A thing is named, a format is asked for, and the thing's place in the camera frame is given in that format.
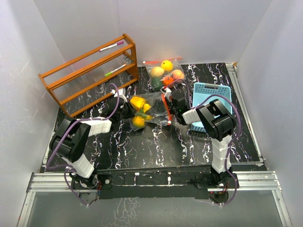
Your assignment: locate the green marker pen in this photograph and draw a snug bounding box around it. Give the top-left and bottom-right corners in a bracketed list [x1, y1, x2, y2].
[105, 64, 126, 77]

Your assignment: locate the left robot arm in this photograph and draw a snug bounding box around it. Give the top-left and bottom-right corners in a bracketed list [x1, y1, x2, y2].
[49, 96, 134, 189]

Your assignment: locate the fake peach apple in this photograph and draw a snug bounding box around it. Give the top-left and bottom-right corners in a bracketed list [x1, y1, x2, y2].
[150, 66, 165, 78]

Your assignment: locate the wooden shelf rack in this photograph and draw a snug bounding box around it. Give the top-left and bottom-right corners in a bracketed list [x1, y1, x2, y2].
[38, 34, 139, 117]

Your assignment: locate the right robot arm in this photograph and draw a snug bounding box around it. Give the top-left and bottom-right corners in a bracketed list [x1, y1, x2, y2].
[164, 92, 239, 189]

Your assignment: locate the aluminium frame rail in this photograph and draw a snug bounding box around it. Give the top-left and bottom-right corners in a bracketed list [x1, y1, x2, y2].
[27, 171, 282, 192]

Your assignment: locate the pink marker pen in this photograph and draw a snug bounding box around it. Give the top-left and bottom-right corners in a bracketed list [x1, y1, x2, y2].
[99, 40, 124, 52]

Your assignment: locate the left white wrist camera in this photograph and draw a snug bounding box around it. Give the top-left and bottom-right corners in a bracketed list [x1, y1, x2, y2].
[110, 88, 127, 102]

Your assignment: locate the blue plastic basket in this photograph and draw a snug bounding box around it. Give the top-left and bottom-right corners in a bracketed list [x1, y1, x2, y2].
[191, 82, 233, 133]

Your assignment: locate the orange yellow fake pepper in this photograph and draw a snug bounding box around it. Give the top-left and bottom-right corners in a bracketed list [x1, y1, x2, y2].
[132, 114, 153, 129]

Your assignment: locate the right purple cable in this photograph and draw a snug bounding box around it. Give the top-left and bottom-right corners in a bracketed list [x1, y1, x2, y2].
[176, 79, 242, 209]

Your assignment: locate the yellow fake bell pepper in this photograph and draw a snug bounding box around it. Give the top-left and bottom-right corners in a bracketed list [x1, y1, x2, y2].
[130, 96, 151, 113]

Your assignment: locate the fake green fruit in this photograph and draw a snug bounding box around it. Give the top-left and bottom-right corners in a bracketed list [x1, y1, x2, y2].
[151, 77, 163, 89]

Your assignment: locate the clear zip bag with fruit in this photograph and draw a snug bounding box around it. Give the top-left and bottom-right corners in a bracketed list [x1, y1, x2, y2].
[143, 58, 185, 91]

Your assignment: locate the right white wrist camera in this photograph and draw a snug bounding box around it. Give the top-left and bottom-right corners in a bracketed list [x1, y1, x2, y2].
[161, 87, 171, 99]

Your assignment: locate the yellow fake lemon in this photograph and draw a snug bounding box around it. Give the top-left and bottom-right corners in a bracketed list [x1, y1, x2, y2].
[160, 60, 173, 72]

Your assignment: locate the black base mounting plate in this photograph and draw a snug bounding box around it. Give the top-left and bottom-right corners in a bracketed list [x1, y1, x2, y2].
[71, 165, 240, 201]

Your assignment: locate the fake pink peach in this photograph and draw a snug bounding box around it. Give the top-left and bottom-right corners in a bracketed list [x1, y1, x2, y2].
[172, 69, 185, 81]

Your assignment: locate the clear zip bag with peppers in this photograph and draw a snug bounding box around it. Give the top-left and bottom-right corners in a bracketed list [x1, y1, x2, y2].
[129, 92, 171, 131]

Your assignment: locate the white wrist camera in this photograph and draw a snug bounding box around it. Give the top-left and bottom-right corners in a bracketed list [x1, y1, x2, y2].
[110, 88, 127, 102]
[161, 87, 171, 99]

